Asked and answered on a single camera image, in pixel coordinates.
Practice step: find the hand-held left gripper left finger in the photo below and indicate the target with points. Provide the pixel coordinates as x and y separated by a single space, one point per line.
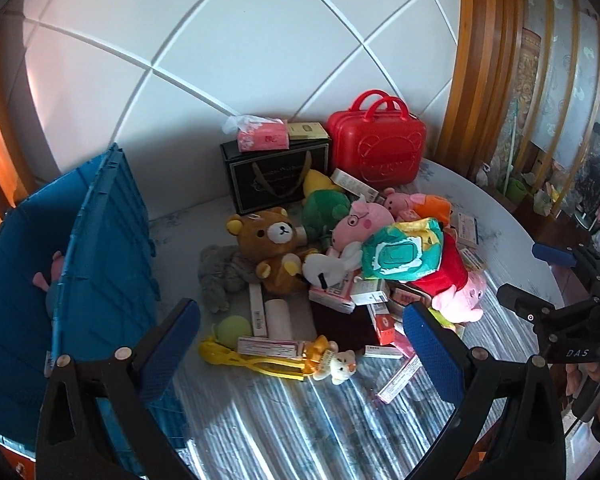
172 345

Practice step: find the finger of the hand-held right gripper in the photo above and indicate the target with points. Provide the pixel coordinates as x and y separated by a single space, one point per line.
552 254
517 300

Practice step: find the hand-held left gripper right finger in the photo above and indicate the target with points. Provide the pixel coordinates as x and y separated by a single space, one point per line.
432 350

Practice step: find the yellow plastic tongs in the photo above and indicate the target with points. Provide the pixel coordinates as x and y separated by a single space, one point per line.
230 355

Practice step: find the pink pig plush red dress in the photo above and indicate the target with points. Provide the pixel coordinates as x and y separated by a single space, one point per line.
452 270

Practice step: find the pile of medicine boxes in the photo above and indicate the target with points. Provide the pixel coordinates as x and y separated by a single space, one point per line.
370 287

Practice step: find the small white bear plush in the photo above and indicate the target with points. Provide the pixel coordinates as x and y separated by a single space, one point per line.
340 365

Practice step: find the white pink-striped carton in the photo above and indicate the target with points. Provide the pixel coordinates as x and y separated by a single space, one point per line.
270 347

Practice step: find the green yellow wipes pack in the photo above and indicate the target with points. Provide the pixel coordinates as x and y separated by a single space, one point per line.
400 252

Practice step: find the blue plastic crate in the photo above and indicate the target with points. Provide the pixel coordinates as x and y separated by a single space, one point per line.
110 240

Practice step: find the round bed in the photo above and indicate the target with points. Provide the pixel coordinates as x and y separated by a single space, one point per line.
505 220

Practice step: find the green ball toy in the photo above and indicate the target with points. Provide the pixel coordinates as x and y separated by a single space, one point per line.
232 329

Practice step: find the green cup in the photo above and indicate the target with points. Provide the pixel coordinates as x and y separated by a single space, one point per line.
520 191

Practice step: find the grey plush toy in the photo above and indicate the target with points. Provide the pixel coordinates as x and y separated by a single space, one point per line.
220 272

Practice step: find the long white slim box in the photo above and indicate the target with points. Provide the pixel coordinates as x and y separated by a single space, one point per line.
257 312

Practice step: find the dark red cloth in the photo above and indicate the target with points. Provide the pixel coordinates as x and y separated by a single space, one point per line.
340 325

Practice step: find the white paper roll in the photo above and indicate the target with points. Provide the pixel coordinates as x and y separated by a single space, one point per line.
279 317

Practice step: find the white rabbit plush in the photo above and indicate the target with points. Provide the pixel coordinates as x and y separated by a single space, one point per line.
325 267

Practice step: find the pink pig plush blue body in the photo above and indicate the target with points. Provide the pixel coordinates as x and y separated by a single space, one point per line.
50 285

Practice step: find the pink pig plush with glasses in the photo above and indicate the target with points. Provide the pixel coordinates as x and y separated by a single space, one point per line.
360 222

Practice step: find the brown bear plush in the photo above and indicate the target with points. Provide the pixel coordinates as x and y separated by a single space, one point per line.
275 240

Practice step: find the silver striped mat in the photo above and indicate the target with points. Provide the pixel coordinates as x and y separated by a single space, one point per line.
305 425

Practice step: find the small pig plush orange dress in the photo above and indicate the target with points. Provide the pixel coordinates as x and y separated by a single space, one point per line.
397 202

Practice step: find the green plush toy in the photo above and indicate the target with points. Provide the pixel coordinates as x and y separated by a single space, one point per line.
325 210

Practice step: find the black gift box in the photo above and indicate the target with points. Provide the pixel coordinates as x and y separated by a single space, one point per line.
260 175

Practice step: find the red mini suitcase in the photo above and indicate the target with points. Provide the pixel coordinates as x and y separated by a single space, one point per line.
380 150

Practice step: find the yellow plush toy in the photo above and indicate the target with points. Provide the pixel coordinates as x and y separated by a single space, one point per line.
315 182

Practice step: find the wooden slat partition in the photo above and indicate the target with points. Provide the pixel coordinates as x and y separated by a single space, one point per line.
480 60

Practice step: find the pink tissue pack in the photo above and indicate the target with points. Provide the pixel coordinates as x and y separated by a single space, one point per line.
262 136

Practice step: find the cream flat box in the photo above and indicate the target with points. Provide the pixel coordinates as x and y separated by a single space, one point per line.
307 131

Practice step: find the wooden wall frame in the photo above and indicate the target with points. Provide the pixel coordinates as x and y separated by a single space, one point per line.
0 135

